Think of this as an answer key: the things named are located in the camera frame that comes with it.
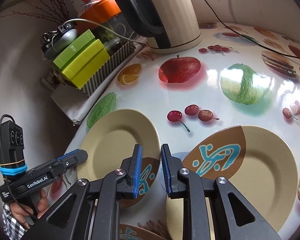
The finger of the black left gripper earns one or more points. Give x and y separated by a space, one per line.
74 157

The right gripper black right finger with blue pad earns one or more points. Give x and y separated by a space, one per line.
171 166

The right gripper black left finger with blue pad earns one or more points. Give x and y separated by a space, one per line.
128 186

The checkered shirt sleeve forearm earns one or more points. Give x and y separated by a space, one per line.
12 229

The person's left hand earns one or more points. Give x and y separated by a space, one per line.
20 215

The beige plate left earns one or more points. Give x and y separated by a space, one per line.
112 139

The patterned plate bottom edge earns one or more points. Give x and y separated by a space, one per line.
130 232

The beige brown patterned plate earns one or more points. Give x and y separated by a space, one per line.
258 162

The yellow green box front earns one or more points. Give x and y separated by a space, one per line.
89 69

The lime green box middle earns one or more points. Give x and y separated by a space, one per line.
82 59

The striped storage box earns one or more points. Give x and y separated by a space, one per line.
55 78

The dark green box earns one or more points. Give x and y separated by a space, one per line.
73 50

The fruit print tablecloth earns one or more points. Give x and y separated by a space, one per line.
238 76

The grey round device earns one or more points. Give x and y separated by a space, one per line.
54 42

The orange lidded container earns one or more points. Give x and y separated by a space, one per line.
101 12

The cream electric kettle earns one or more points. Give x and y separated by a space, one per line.
170 26

